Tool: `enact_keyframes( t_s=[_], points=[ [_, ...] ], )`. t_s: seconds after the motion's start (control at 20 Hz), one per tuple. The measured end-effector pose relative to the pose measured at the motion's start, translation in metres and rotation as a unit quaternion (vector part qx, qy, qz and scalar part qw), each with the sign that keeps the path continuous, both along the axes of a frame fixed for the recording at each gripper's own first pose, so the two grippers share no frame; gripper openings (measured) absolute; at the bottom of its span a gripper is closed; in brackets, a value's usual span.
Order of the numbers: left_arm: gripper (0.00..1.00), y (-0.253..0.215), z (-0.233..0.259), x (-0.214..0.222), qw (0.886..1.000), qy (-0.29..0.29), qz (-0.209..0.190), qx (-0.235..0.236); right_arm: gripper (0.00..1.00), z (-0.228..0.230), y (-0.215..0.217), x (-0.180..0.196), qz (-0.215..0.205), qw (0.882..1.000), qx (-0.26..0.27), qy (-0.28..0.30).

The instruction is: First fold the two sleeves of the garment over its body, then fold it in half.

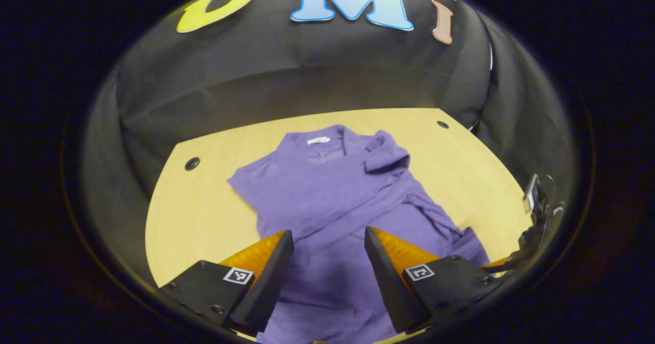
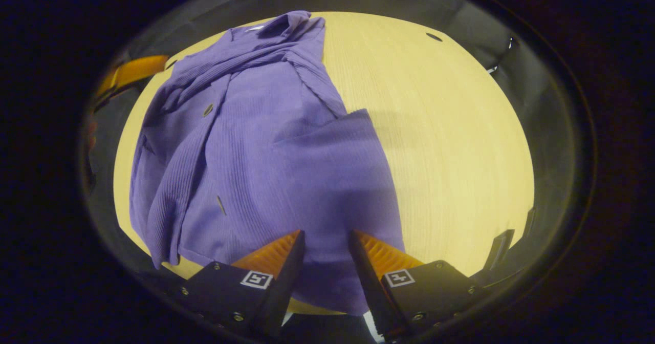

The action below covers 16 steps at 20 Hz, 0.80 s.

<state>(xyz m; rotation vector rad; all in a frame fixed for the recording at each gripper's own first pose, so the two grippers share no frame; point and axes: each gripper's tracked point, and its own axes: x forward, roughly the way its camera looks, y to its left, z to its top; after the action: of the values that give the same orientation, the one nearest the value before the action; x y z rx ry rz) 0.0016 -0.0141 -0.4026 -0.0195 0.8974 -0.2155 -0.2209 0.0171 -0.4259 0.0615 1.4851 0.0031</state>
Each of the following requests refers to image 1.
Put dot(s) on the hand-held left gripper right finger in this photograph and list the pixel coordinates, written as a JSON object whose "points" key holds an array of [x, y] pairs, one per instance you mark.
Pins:
{"points": [[391, 293]]}

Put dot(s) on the black backdrop cloth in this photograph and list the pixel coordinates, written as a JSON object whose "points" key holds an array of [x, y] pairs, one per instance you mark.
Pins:
{"points": [[307, 72]]}

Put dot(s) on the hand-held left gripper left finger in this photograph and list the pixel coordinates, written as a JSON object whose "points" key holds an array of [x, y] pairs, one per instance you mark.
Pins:
{"points": [[266, 293]]}

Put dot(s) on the purple jacket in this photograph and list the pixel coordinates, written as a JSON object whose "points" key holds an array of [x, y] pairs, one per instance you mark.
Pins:
{"points": [[327, 195]]}

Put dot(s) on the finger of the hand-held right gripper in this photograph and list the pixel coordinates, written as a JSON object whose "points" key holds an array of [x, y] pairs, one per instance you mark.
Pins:
{"points": [[504, 266]]}

